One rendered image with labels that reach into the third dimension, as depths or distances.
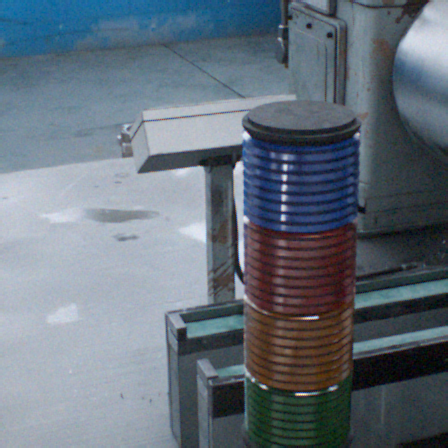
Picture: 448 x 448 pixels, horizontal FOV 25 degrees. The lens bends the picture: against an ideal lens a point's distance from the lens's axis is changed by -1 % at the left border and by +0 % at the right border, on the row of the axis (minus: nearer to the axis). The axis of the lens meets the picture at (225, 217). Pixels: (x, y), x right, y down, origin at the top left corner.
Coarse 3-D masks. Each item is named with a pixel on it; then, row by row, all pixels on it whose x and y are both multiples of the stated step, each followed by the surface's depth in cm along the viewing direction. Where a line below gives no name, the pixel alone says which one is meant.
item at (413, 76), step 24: (432, 0) 130; (432, 24) 124; (408, 48) 126; (432, 48) 122; (408, 72) 126; (432, 72) 121; (408, 96) 127; (432, 96) 121; (408, 120) 129; (432, 120) 122; (432, 144) 126
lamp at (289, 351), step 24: (264, 312) 52; (336, 312) 52; (264, 336) 53; (288, 336) 52; (312, 336) 52; (336, 336) 53; (264, 360) 54; (288, 360) 53; (312, 360) 53; (336, 360) 54; (288, 384) 53; (312, 384) 53
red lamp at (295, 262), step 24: (264, 240) 51; (288, 240) 50; (312, 240) 50; (336, 240) 51; (264, 264) 52; (288, 264) 51; (312, 264) 51; (336, 264) 51; (264, 288) 52; (288, 288) 51; (312, 288) 51; (336, 288) 52; (288, 312) 52; (312, 312) 52
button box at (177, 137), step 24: (288, 96) 107; (144, 120) 102; (168, 120) 103; (192, 120) 103; (216, 120) 104; (240, 120) 105; (144, 144) 102; (168, 144) 102; (192, 144) 103; (216, 144) 103; (240, 144) 104; (144, 168) 106; (168, 168) 108
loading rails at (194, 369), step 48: (384, 288) 101; (432, 288) 101; (192, 336) 92; (240, 336) 94; (384, 336) 99; (432, 336) 91; (192, 384) 94; (240, 384) 83; (384, 384) 88; (432, 384) 90; (192, 432) 96; (240, 432) 85; (384, 432) 90; (432, 432) 92
